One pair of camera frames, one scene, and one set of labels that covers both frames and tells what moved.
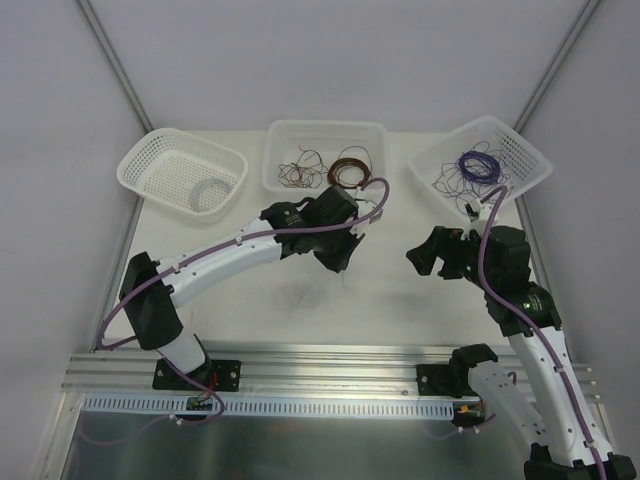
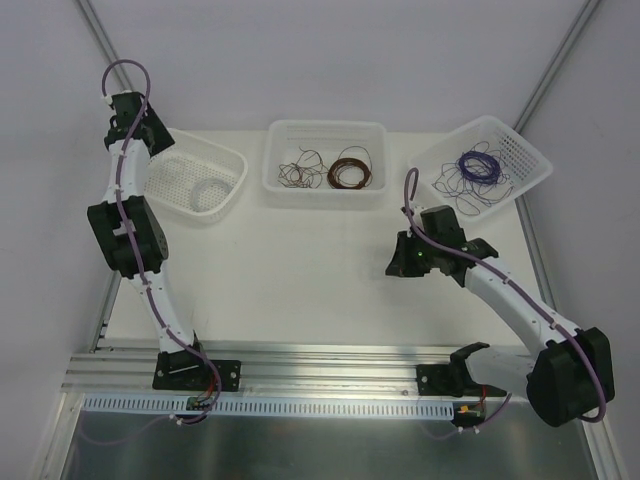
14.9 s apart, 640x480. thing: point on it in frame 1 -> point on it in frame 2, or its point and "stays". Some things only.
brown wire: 305,174 stays
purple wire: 477,175 stays
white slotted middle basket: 313,156 stays
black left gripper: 338,250 -> 163,138
